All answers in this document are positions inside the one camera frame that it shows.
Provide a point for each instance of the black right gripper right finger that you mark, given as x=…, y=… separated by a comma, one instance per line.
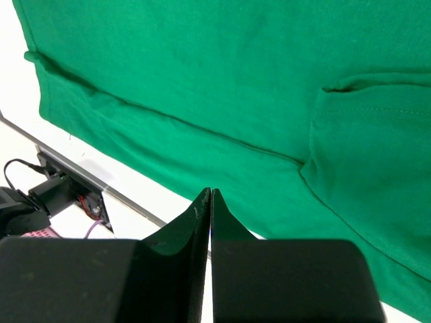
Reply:
x=292, y=280

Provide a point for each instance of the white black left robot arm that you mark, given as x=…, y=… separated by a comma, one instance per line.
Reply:
x=24, y=213

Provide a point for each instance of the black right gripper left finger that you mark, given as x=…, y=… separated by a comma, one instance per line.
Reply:
x=158, y=279

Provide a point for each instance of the green garment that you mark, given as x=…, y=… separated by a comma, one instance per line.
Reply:
x=311, y=117

